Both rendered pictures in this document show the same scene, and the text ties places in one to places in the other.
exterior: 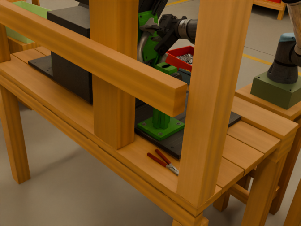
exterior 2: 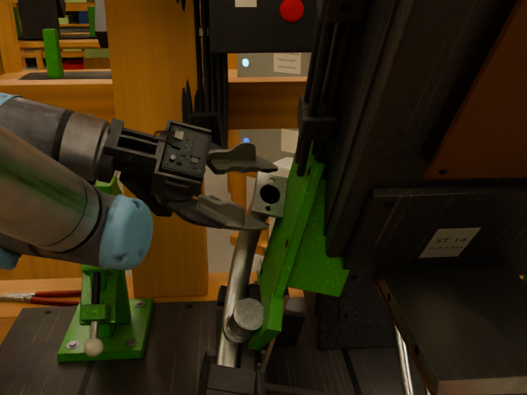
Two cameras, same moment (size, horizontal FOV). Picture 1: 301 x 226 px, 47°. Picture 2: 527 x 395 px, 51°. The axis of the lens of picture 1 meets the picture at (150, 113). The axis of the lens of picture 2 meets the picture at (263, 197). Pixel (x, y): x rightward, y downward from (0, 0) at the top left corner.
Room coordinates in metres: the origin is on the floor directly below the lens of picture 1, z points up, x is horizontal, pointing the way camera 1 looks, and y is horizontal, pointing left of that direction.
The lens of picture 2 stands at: (1.89, -0.44, 1.45)
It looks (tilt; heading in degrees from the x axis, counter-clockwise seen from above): 22 degrees down; 133
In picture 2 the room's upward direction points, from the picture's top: straight up
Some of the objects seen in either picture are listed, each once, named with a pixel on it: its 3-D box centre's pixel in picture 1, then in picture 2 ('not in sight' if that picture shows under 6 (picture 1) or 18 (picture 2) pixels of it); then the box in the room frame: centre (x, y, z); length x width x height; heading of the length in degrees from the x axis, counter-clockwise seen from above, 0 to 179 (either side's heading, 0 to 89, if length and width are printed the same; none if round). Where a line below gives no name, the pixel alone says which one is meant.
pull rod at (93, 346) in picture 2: not in sight; (94, 333); (1.24, -0.11, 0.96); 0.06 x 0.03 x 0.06; 137
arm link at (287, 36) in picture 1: (291, 47); not in sight; (1.63, -0.66, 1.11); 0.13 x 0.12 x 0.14; 25
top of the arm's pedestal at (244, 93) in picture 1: (276, 97); not in sight; (1.64, -0.66, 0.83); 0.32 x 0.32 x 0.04; 45
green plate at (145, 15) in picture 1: (144, 33); (313, 226); (1.53, 0.05, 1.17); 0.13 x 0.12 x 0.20; 47
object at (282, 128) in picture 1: (161, 82); not in sight; (1.74, -0.05, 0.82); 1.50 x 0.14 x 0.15; 47
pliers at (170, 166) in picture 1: (165, 162); (41, 297); (0.97, -0.07, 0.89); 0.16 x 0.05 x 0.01; 40
